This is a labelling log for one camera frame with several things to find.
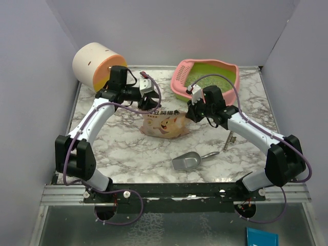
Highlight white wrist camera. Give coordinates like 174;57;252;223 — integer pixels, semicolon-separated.
186;84;203;105
139;71;154;96

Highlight blue card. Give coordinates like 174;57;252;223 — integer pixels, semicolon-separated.
247;228;279;246

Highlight cat litter paper bag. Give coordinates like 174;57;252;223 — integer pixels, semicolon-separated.
139;110;190;139

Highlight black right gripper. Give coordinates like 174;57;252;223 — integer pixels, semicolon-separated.
187;95;215;123

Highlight metal litter scoop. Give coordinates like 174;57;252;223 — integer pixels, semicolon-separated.
172;151;220;171

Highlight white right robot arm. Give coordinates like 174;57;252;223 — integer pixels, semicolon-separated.
186;85;306;200

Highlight aluminium extrusion frame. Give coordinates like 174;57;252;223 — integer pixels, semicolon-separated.
40;183;312;206

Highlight cream round cat scratcher drum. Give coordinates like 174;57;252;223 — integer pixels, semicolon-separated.
72;43;127;93

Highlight metal ruler bag clip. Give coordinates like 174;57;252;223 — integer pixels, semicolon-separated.
222;131;236;152

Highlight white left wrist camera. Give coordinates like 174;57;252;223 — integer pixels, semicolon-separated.
139;71;154;96

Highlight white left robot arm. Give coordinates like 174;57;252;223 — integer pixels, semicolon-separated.
55;66;161;202

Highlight green cat litter granules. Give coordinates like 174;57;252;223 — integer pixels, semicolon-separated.
184;73;232;93

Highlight pink green litter box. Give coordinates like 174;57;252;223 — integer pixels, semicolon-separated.
170;59;240;105

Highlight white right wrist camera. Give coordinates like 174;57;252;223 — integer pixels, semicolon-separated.
186;84;203;105

